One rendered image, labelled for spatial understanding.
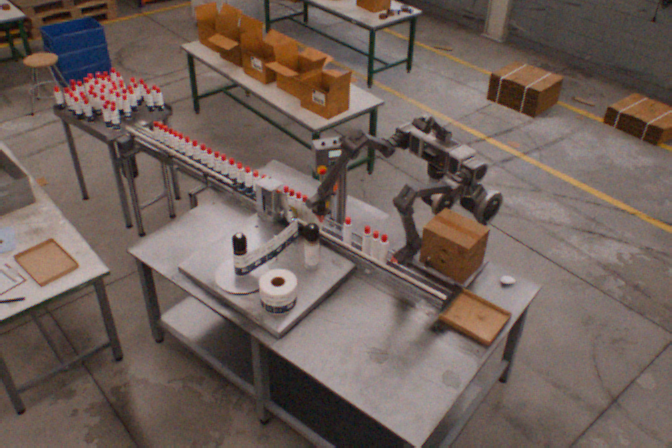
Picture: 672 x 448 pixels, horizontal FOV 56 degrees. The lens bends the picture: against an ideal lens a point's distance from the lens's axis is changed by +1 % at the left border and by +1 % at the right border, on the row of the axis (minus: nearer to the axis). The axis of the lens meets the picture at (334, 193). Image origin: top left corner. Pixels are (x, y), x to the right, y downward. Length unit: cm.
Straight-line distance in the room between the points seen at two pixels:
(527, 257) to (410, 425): 257
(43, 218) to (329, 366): 221
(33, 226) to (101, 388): 112
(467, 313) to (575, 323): 149
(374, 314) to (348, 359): 34
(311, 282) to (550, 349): 187
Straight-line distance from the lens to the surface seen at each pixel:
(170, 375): 438
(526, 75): 756
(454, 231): 363
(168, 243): 402
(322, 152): 361
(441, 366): 331
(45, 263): 414
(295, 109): 546
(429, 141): 363
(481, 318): 357
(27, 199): 464
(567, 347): 473
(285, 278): 340
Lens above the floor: 337
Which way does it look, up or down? 36 degrees down
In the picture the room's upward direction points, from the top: 1 degrees clockwise
